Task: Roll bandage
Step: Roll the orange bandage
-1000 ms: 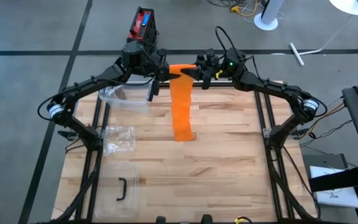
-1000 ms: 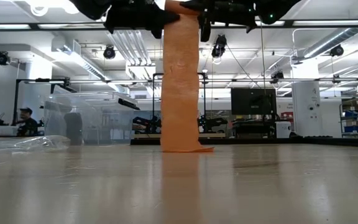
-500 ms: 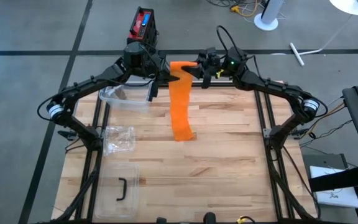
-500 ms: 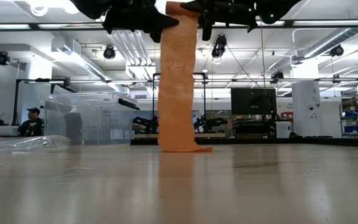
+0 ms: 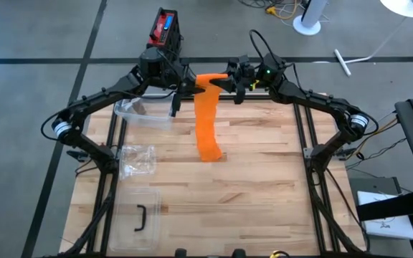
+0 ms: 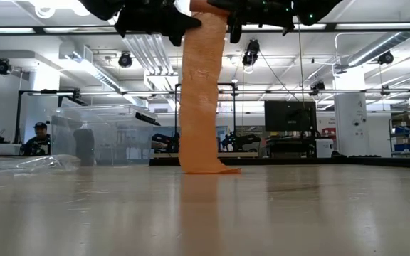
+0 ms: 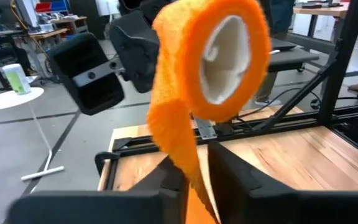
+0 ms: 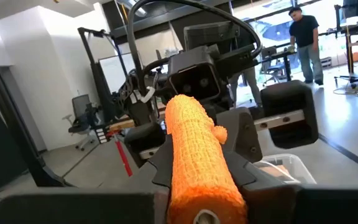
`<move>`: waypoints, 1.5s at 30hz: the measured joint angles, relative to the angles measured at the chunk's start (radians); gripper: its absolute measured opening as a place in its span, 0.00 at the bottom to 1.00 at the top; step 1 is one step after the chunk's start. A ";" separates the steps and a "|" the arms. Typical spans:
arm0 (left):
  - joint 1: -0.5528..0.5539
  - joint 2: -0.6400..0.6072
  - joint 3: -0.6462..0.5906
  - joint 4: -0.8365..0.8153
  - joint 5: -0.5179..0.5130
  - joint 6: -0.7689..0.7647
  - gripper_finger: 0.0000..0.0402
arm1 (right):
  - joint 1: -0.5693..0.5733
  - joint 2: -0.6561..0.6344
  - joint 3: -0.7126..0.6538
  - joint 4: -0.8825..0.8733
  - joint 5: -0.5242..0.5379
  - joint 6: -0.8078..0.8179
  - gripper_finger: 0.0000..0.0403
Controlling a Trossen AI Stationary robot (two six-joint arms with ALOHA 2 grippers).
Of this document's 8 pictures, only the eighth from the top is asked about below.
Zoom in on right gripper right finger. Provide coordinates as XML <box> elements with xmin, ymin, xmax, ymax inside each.
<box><xmin>224</xmin><ymin>152</ymin><xmax>358</xmax><ymax>224</ymax></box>

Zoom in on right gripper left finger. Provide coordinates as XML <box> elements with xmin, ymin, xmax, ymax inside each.
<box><xmin>0</xmin><ymin>134</ymin><xmax>174</xmax><ymax>224</ymax></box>

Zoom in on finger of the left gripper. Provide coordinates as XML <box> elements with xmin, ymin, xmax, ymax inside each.
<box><xmin>216</xmin><ymin>107</ymin><xmax>264</xmax><ymax>164</ymax></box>

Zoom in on orange elastic bandage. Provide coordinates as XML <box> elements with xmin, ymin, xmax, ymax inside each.
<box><xmin>165</xmin><ymin>94</ymin><xmax>249</xmax><ymax>224</ymax></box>

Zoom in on clear plastic container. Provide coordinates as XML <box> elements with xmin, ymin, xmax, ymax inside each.
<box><xmin>253</xmin><ymin>153</ymin><xmax>317</xmax><ymax>185</ymax></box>

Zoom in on black office chair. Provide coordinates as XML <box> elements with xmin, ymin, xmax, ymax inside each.
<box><xmin>259</xmin><ymin>46</ymin><xmax>288</xmax><ymax>86</ymax></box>

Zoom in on person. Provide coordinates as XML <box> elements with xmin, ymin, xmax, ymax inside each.
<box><xmin>288</xmin><ymin>6</ymin><xmax>324</xmax><ymax>86</ymax></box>
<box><xmin>228</xmin><ymin>67</ymin><xmax>263</xmax><ymax>108</ymax></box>

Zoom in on red stand leg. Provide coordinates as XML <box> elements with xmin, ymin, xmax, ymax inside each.
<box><xmin>114</xmin><ymin>138</ymin><xmax>134</xmax><ymax>177</ymax></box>

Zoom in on black box white labels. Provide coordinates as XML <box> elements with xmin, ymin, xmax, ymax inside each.
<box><xmin>94</xmin><ymin>126</ymin><xmax>109</xmax><ymax>144</ymax></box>

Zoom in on grey office chair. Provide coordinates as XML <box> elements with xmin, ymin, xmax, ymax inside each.
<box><xmin>62</xmin><ymin>94</ymin><xmax>101</xmax><ymax>152</ymax></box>

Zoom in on neighbour wooden workbench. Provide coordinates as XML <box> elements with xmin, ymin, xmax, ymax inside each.
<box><xmin>109</xmin><ymin>119</ymin><xmax>136</xmax><ymax>131</ymax></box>

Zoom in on background desk monitor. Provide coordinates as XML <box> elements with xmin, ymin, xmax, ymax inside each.
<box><xmin>342</xmin><ymin>0</ymin><xmax>358</xmax><ymax>20</ymax></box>

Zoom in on white board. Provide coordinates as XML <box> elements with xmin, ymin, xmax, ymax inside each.
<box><xmin>98</xmin><ymin>52</ymin><xmax>136</xmax><ymax>94</ymax></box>

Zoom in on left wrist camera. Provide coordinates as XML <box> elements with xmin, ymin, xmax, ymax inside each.
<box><xmin>166</xmin><ymin>45</ymin><xmax>222</xmax><ymax>102</ymax></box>

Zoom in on black table frame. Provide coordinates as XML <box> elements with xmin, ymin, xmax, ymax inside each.
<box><xmin>0</xmin><ymin>27</ymin><xmax>67</xmax><ymax>200</ymax></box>

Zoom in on black background station frame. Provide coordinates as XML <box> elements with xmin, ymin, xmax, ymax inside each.
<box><xmin>78</xmin><ymin>27</ymin><xmax>127</xmax><ymax>123</ymax></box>

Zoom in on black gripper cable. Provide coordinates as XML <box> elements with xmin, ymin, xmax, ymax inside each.
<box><xmin>127</xmin><ymin>0</ymin><xmax>263</xmax><ymax>94</ymax></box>

